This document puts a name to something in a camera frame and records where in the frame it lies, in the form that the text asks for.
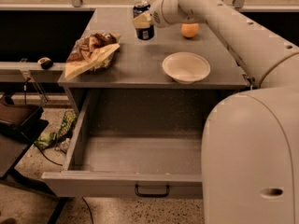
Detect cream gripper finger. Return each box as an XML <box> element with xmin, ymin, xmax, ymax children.
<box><xmin>133</xmin><ymin>11</ymin><xmax>152</xmax><ymax>29</ymax></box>

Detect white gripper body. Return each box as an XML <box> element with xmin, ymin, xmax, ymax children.
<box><xmin>150</xmin><ymin>0</ymin><xmax>181</xmax><ymax>28</ymax></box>

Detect blue pepsi can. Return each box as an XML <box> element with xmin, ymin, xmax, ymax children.
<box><xmin>133</xmin><ymin>0</ymin><xmax>154</xmax><ymax>40</ymax></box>

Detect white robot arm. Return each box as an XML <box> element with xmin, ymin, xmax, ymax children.
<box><xmin>147</xmin><ymin>0</ymin><xmax>299</xmax><ymax>224</ymax></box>

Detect grey cabinet counter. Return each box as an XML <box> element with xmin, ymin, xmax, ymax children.
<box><xmin>59</xmin><ymin>7</ymin><xmax>249</xmax><ymax>124</ymax></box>

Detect open grey drawer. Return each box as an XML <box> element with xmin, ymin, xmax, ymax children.
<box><xmin>41</xmin><ymin>89</ymin><xmax>219</xmax><ymax>201</ymax></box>

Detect orange fruit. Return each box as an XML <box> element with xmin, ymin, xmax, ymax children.
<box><xmin>181</xmin><ymin>23</ymin><xmax>199</xmax><ymax>38</ymax></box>

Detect white paper bowl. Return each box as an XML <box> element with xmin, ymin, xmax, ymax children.
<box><xmin>162</xmin><ymin>52</ymin><xmax>210</xmax><ymax>84</ymax></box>

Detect brown chip bag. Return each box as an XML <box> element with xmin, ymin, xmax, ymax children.
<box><xmin>64</xmin><ymin>33</ymin><xmax>121</xmax><ymax>80</ymax></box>

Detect black tape measure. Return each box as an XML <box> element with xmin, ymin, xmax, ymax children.
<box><xmin>37</xmin><ymin>57</ymin><xmax>53</xmax><ymax>70</ymax></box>

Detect green snack bag on floor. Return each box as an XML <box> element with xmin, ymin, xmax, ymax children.
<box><xmin>35</xmin><ymin>110</ymin><xmax>78</xmax><ymax>150</ymax></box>

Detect black chair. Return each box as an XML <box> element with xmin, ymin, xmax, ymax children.
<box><xmin>0</xmin><ymin>93</ymin><xmax>68</xmax><ymax>224</ymax></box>

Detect black drawer handle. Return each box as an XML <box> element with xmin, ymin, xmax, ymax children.
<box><xmin>135</xmin><ymin>185</ymin><xmax>170</xmax><ymax>198</ymax></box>

